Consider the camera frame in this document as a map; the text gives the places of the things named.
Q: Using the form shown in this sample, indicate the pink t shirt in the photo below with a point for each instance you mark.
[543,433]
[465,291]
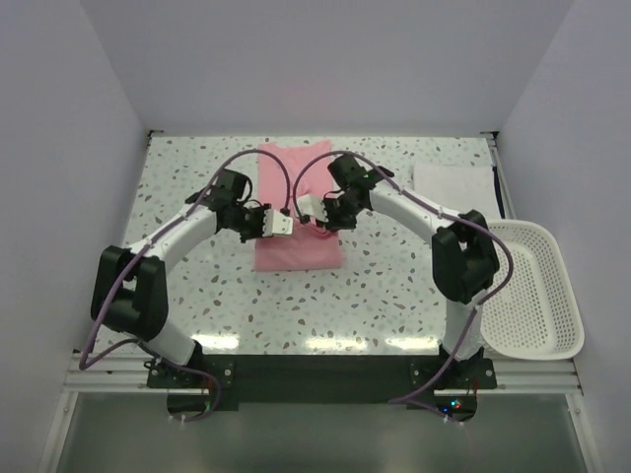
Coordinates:
[309,247]

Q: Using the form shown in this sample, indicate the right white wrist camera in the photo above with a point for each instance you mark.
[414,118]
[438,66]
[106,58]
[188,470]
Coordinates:
[309,208]

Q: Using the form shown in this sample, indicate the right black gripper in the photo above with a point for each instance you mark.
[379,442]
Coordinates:
[333,224]

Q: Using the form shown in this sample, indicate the white perforated plastic basket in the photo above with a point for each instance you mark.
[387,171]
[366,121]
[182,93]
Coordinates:
[536,316]

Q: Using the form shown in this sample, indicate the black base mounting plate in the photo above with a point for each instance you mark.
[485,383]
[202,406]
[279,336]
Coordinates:
[226,382]

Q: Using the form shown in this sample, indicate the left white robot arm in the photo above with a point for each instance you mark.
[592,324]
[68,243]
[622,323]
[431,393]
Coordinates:
[131,290]

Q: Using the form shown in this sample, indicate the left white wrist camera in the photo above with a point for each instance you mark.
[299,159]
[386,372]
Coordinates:
[276,224]

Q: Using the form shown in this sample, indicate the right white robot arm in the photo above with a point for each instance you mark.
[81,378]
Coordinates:
[464,261]

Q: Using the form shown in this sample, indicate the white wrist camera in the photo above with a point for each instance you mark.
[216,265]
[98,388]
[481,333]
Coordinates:
[276,224]
[309,208]

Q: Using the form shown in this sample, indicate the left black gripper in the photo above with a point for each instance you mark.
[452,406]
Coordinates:
[258,234]

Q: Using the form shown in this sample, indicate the white folded t shirt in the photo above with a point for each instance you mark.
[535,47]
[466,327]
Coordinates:
[458,188]

